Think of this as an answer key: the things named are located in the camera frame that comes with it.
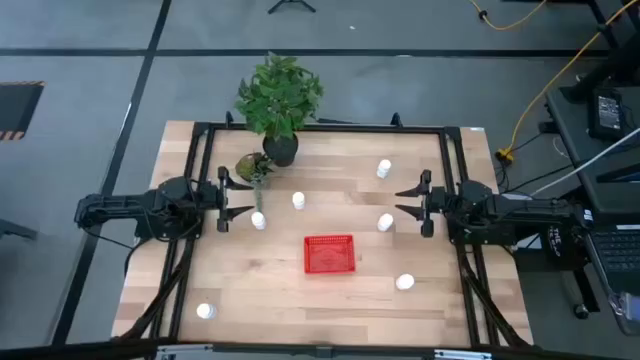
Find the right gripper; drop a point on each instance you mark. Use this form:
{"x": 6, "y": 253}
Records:
{"x": 427, "y": 205}

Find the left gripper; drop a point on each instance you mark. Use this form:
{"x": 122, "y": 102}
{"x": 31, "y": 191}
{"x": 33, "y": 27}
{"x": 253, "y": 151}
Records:
{"x": 224, "y": 200}

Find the white pill bottle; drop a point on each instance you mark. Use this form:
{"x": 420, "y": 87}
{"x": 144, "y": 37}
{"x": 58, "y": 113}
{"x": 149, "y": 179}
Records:
{"x": 205, "y": 311}
{"x": 404, "y": 281}
{"x": 298, "y": 200}
{"x": 258, "y": 220}
{"x": 383, "y": 168}
{"x": 385, "y": 222}

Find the red plastic basket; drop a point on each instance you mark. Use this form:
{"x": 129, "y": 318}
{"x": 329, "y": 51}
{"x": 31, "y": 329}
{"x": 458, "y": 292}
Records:
{"x": 330, "y": 255}

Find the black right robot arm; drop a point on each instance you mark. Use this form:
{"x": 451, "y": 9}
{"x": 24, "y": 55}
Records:
{"x": 510, "y": 207}

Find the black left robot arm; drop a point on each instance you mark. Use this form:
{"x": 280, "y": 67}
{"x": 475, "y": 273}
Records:
{"x": 125, "y": 205}

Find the small trailing succulent plant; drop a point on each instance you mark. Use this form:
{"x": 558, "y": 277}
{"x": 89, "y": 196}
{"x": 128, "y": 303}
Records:
{"x": 252, "y": 167}

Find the large green potted plant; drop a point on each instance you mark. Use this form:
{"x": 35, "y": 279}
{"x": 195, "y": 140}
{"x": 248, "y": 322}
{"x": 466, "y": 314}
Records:
{"x": 280, "y": 100}

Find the black side desk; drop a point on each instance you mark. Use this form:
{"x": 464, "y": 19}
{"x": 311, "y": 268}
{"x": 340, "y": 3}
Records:
{"x": 575, "y": 145}

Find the black caster wheel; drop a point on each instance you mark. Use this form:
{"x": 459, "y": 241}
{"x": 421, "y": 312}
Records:
{"x": 581, "y": 311}

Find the black laptop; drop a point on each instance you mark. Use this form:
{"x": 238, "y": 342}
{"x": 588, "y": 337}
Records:
{"x": 617, "y": 255}

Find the black power adapter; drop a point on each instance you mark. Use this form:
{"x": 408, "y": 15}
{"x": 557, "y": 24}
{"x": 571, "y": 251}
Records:
{"x": 607, "y": 112}

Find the dark floor hatch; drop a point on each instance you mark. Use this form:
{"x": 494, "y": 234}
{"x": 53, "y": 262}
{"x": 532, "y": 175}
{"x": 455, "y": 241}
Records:
{"x": 17, "y": 110}

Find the black metal table frame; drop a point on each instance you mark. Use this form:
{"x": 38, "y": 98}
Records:
{"x": 325, "y": 128}

